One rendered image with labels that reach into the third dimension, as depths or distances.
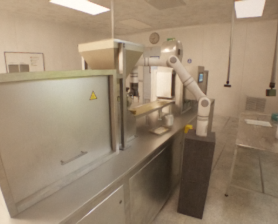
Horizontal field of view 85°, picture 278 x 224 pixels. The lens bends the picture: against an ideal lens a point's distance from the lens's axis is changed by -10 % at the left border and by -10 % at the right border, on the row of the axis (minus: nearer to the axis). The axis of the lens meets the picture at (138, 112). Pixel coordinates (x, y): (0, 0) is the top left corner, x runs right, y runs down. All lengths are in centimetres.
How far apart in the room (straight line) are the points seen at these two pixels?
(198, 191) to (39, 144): 132
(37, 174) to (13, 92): 36
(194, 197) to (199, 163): 36
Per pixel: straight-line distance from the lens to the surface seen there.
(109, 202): 94
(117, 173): 95
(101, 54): 115
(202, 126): 143
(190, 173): 155
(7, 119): 73
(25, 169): 81
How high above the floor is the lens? 134
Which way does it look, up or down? 14 degrees down
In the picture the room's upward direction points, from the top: straight up
